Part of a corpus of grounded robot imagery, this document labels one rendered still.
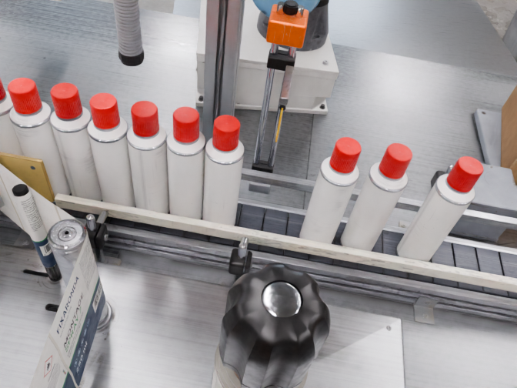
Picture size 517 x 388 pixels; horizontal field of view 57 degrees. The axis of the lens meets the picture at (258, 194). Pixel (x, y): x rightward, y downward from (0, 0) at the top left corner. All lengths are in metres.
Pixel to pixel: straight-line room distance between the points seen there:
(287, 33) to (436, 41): 0.87
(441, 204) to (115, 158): 0.44
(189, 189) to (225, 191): 0.05
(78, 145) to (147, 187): 0.11
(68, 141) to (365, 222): 0.42
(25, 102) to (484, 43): 1.18
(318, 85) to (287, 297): 0.70
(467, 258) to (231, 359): 0.52
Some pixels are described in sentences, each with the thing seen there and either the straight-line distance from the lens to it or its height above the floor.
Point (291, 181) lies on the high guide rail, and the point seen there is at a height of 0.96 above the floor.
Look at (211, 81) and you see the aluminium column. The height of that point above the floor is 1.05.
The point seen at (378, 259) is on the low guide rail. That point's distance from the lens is 0.72.
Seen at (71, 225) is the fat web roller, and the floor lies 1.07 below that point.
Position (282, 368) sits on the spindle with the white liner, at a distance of 0.37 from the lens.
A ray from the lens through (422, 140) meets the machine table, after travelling 1.07.
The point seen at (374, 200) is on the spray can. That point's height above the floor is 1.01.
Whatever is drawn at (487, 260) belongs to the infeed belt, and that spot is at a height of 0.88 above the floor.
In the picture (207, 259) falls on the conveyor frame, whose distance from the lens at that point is 0.76.
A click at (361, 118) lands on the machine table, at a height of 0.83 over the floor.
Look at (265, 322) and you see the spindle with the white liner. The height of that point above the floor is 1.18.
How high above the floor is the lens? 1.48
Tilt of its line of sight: 49 degrees down
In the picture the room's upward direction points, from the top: 10 degrees clockwise
